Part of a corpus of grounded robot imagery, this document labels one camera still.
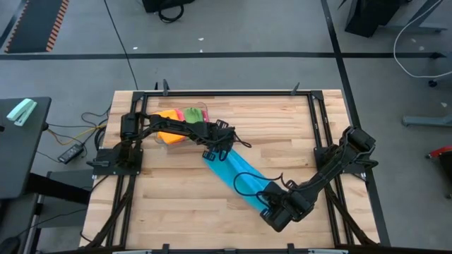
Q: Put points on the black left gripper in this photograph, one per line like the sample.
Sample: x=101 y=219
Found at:
x=219 y=137

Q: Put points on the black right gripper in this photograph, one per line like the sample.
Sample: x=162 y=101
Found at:
x=289 y=208

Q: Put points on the blue microfiber towel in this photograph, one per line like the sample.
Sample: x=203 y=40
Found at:
x=240 y=173

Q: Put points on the green microfiber towel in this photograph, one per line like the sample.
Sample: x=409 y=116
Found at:
x=193 y=114

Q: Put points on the orange microfiber towel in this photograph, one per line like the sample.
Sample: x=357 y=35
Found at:
x=169 y=137

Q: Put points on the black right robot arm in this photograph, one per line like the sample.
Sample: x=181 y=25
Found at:
x=335 y=166

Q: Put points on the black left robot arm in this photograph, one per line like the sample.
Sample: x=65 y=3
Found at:
x=166 y=125

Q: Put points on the clear plastic bin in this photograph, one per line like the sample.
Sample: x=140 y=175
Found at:
x=206 y=107

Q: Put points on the black power adapter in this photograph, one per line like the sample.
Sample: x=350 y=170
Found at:
x=70 y=153

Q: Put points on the black metal crossbar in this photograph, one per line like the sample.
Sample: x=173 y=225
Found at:
x=60 y=188

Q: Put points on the black equipment box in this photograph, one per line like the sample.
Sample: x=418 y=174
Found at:
x=166 y=4

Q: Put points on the grey desk leg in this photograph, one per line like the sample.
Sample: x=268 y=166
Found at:
x=427 y=121
x=423 y=27

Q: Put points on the red cart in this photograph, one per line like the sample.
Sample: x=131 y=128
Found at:
x=441 y=151

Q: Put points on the black side table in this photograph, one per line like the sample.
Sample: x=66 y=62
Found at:
x=21 y=155

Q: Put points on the mint green stapler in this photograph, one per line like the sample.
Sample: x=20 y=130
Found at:
x=21 y=111

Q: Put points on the black caster wheel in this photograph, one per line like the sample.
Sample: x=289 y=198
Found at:
x=433 y=83

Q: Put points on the black cabinet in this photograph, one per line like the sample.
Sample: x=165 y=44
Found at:
x=370 y=16

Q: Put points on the black orange-striped floor mat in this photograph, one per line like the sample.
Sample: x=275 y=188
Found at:
x=35 y=24

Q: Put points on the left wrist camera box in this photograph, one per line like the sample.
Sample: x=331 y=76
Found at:
x=221 y=123

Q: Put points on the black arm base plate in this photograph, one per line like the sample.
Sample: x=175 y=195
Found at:
x=106 y=171
x=358 y=170

